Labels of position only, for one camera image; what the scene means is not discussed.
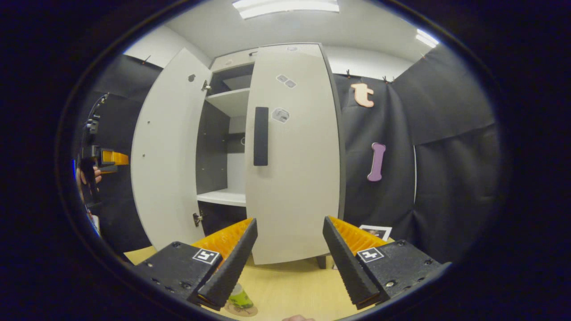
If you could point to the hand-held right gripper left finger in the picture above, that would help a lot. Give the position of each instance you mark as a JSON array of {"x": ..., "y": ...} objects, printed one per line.
[{"x": 232, "y": 265}]

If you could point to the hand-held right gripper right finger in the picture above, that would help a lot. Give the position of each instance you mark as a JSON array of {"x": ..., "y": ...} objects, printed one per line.
[{"x": 350, "y": 263}]

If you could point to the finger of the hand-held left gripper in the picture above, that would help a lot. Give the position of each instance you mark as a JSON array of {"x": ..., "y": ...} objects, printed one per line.
[{"x": 113, "y": 158}]

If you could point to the green label plastic bottle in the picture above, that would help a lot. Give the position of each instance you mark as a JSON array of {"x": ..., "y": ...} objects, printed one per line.
[{"x": 241, "y": 296}]

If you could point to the round cork coaster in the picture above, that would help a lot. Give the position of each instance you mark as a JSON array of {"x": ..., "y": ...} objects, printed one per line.
[{"x": 245, "y": 310}]

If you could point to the white cabinet door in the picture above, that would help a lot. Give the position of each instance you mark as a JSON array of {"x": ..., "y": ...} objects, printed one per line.
[
  {"x": 299, "y": 178},
  {"x": 165, "y": 151}
]

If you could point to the white cabinet shelf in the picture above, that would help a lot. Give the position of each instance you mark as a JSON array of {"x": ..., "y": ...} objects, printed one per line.
[
  {"x": 225, "y": 197},
  {"x": 232, "y": 101}
]

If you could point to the white grey cabinet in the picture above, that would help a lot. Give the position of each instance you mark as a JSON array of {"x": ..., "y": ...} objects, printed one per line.
[{"x": 214, "y": 156}]

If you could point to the black backdrop cloth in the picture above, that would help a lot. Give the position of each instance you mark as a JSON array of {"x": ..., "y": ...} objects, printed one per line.
[{"x": 450, "y": 178}]

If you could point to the long ceiling light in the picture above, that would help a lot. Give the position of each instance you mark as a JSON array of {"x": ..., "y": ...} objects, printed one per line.
[{"x": 285, "y": 6}]

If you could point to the small ceiling light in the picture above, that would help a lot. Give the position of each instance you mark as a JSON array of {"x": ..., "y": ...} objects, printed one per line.
[{"x": 427, "y": 38}]

